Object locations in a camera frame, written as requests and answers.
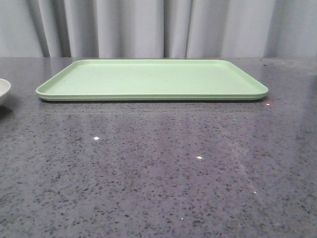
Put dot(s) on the beige round plate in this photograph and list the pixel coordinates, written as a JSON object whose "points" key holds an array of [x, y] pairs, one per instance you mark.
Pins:
{"points": [[5, 87]]}

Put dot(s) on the light green plastic tray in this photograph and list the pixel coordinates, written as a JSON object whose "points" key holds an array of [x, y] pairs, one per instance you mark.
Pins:
{"points": [[151, 79]]}

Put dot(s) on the grey curtain backdrop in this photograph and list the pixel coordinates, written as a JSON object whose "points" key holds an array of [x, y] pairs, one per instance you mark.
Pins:
{"points": [[158, 28]]}

